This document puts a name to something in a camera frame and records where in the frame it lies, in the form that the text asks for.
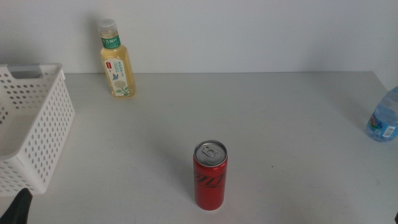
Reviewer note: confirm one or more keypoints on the yellow tea bottle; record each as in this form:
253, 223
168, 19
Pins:
118, 71

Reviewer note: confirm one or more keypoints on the red soda can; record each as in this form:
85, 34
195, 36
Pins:
210, 183

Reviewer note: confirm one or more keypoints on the clear water bottle blue label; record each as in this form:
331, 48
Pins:
384, 121

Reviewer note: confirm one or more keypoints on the white perforated plastic basket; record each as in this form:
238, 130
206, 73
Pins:
46, 124

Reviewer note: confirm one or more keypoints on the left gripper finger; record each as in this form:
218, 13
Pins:
17, 210

